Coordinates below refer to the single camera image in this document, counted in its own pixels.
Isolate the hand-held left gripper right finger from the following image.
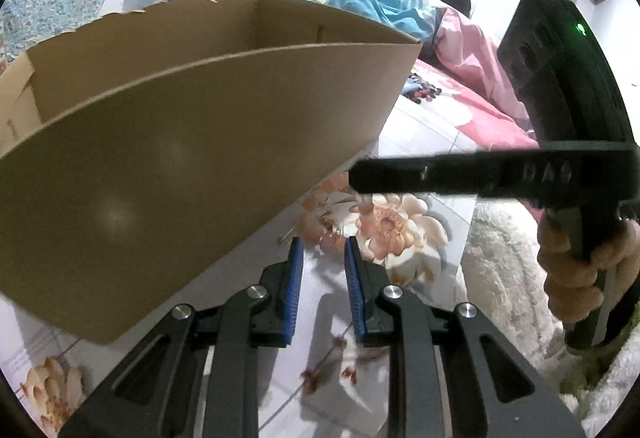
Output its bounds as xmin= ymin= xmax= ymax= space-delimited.
xmin=344 ymin=237 xmax=587 ymax=438

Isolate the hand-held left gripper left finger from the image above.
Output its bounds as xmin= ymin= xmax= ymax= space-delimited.
xmin=59 ymin=237 xmax=305 ymax=438

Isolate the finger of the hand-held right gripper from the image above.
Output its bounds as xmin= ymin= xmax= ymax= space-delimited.
xmin=347 ymin=153 xmax=501 ymax=196

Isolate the cardboard box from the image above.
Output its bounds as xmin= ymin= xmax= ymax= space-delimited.
xmin=0 ymin=0 xmax=423 ymax=346

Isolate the person's right hand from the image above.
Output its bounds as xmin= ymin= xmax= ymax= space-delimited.
xmin=537 ymin=210 xmax=640 ymax=323

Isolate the red floral bedsheet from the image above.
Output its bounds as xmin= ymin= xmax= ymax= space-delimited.
xmin=400 ymin=58 xmax=541 ymax=151

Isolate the pink blanket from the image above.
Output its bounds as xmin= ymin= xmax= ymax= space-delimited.
xmin=432 ymin=8 xmax=538 ymax=133

